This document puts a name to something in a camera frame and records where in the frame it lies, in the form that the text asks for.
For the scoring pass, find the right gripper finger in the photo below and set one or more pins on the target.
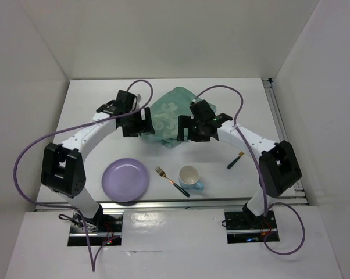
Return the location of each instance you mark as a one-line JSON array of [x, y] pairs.
[[197, 134], [185, 123]]

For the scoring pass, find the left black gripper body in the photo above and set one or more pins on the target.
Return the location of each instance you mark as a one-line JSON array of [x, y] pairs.
[[131, 118]]

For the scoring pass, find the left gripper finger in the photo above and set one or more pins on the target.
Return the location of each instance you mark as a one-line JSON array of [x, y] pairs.
[[145, 124], [131, 126]]

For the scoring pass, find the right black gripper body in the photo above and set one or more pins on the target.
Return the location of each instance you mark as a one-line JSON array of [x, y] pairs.
[[197, 122]]

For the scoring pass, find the green patterned cloth napkin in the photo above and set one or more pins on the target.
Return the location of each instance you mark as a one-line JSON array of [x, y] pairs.
[[164, 114]]

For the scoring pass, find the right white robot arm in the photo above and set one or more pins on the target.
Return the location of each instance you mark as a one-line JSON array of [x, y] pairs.
[[278, 168]]

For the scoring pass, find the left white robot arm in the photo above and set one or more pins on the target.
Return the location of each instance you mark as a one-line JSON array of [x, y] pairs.
[[63, 169]]

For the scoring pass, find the blue mug white inside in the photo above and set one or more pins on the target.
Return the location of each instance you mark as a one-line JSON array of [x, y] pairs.
[[189, 178]]

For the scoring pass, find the purple plate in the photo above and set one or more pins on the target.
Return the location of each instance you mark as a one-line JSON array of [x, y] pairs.
[[125, 180]]

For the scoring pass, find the gold fork black handle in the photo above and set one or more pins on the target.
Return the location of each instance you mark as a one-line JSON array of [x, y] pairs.
[[163, 174]]

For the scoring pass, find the gold knife black handle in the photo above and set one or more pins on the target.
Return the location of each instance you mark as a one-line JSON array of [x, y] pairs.
[[235, 160]]

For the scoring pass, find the aluminium right side rail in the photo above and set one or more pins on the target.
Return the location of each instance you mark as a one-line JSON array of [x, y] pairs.
[[300, 195]]

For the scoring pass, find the aluminium rail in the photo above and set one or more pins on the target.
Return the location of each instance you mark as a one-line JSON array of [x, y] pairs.
[[182, 204], [300, 195]]

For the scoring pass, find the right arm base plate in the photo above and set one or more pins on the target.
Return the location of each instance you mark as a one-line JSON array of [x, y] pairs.
[[244, 221]]

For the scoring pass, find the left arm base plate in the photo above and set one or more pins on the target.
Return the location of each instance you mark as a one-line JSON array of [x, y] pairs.
[[109, 226]]

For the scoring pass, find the aluminium front rail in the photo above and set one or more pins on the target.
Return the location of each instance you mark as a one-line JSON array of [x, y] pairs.
[[182, 204]]

